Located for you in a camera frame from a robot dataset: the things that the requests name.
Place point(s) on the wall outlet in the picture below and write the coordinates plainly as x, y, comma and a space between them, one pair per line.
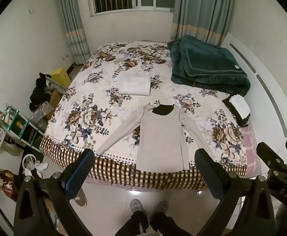
65, 56

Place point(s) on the white folded cloth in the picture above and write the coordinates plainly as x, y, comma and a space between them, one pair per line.
135, 84

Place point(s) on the person's shoe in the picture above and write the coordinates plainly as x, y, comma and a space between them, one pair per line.
136, 206
162, 206

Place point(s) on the grey sneaker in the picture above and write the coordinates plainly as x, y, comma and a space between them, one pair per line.
81, 199

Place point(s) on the clear plastic bag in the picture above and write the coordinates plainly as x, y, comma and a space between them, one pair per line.
41, 113

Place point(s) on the floral bed blanket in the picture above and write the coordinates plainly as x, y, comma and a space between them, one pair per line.
96, 103

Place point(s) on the dark green quilt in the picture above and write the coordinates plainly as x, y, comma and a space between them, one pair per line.
207, 66

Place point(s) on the red patterned bag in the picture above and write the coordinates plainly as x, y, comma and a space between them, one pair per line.
5, 184

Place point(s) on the black clothing heap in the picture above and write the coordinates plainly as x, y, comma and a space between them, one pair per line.
39, 91

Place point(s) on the white headboard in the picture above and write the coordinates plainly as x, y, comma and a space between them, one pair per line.
264, 78

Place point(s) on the person's right leg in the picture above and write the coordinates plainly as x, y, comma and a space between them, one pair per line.
168, 225

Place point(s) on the person's leg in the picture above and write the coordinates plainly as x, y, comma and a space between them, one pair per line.
168, 225
133, 223

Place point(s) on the person's right shoe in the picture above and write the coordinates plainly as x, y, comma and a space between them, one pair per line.
162, 206

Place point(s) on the person's left shoe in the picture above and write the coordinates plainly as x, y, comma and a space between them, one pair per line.
136, 206

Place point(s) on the teal storage rack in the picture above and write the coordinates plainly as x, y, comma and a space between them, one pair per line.
20, 125

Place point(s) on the cardboard box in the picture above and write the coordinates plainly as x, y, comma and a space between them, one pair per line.
55, 100

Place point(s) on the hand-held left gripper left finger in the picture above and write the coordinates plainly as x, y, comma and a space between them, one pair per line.
80, 170

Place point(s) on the beige long-sleeve shirt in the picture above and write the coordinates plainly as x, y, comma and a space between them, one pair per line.
161, 137

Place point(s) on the white garment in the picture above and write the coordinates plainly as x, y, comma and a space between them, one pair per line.
240, 104

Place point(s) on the person's left leg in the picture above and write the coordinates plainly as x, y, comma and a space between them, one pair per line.
133, 223

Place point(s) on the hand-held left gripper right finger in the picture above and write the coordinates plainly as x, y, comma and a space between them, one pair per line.
207, 172

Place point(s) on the green striped curtain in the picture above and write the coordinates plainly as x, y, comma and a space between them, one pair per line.
74, 22
202, 12

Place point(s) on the silver metal appliance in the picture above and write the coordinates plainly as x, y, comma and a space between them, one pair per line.
57, 86

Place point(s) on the white wall switch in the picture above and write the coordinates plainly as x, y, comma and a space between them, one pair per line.
31, 11

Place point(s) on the pink checked bed sheet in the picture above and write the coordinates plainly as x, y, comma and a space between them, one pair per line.
250, 147

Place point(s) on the yellow box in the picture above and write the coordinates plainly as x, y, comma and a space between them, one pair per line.
61, 77

